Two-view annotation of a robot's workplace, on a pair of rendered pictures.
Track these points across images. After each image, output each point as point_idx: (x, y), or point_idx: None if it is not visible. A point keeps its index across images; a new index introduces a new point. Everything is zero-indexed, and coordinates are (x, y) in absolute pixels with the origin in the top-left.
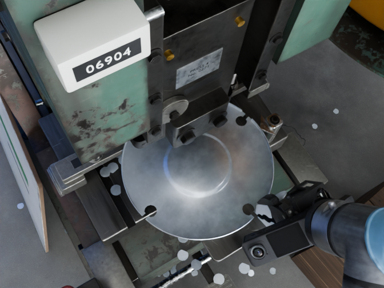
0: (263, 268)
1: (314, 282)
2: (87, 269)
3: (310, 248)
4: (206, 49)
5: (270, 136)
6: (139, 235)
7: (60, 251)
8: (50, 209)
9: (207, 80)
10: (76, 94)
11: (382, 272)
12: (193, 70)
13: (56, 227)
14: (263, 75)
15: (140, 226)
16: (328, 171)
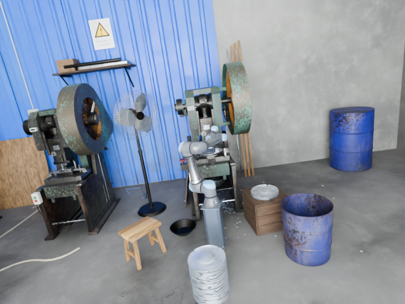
0: (235, 217)
1: (247, 219)
2: (191, 209)
3: (243, 200)
4: (207, 123)
5: (224, 152)
6: (198, 164)
7: (188, 207)
8: (190, 202)
9: (208, 131)
10: (190, 116)
11: (211, 129)
12: (205, 126)
13: (190, 204)
14: None
15: (199, 163)
16: None
